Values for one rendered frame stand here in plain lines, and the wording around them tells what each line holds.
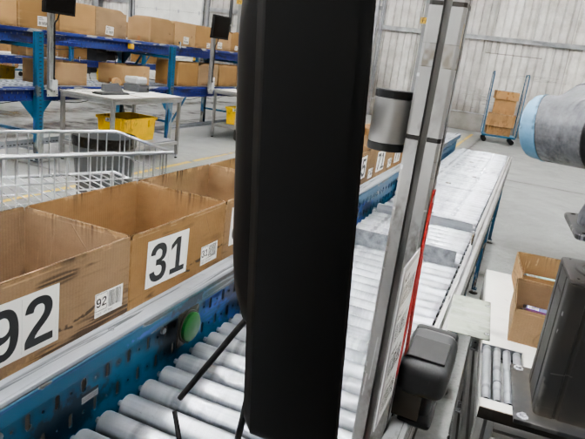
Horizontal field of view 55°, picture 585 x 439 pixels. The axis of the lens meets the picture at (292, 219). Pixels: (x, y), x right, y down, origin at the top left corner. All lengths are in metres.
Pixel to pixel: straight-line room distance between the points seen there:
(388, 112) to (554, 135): 0.73
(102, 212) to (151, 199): 0.15
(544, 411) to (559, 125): 0.61
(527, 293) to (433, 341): 1.18
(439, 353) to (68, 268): 0.64
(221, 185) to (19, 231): 0.80
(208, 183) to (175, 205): 0.41
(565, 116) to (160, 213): 1.04
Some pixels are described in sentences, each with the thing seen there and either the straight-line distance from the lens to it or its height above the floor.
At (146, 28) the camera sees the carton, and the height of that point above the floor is 1.56.
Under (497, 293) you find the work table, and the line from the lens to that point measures 2.08.
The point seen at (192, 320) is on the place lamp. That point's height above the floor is 0.83.
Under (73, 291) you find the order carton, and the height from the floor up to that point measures 0.99.
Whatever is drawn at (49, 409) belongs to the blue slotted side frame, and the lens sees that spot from 1.12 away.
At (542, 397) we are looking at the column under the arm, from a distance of 1.38.
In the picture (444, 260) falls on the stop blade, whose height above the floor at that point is 0.76.
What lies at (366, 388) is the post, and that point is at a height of 1.04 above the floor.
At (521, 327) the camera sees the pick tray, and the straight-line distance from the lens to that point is 1.72.
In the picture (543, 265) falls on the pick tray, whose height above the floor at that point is 0.82.
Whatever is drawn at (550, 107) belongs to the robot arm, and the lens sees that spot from 1.38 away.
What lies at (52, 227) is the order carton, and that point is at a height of 1.02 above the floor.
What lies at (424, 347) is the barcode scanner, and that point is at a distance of 0.80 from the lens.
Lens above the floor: 1.44
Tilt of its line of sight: 16 degrees down
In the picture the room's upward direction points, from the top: 7 degrees clockwise
